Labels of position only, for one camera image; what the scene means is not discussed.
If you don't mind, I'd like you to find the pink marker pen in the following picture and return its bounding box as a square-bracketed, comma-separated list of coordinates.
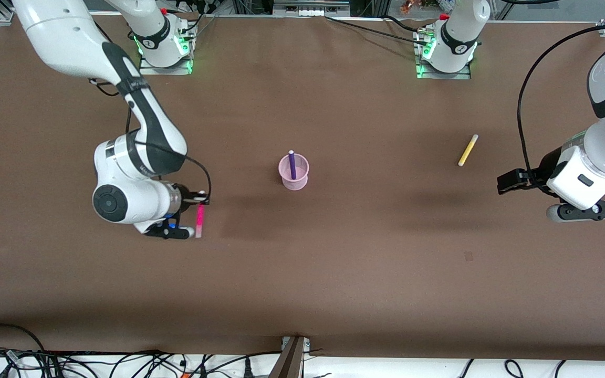
[195, 191, 207, 238]

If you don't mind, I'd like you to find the pink translucent cup holder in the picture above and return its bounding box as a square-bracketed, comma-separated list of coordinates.
[278, 154, 310, 191]

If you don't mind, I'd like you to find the yellow marker pen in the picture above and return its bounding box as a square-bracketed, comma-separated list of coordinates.
[457, 134, 479, 167]

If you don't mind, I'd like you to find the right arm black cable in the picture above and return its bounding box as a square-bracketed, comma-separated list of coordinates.
[89, 78, 212, 205]

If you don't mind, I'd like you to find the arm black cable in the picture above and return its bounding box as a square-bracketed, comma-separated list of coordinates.
[517, 24, 605, 183]
[89, 78, 212, 205]

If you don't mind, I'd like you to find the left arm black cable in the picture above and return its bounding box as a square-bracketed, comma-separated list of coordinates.
[517, 24, 605, 183]

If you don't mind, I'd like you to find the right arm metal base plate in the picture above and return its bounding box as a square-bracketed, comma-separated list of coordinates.
[138, 24, 194, 76]

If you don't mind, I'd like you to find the aluminium profile post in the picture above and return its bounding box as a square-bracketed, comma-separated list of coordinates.
[268, 336, 311, 378]

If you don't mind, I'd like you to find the black cable along table edge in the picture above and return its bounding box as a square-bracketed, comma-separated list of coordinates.
[0, 348, 164, 359]

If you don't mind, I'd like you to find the long black table cable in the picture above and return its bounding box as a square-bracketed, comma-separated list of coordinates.
[325, 16, 429, 45]

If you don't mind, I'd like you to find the aluminium frame box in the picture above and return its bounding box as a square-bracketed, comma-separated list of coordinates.
[273, 0, 351, 17]

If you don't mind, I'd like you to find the aluminium frame bracket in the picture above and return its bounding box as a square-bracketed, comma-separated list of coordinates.
[0, 0, 17, 27]

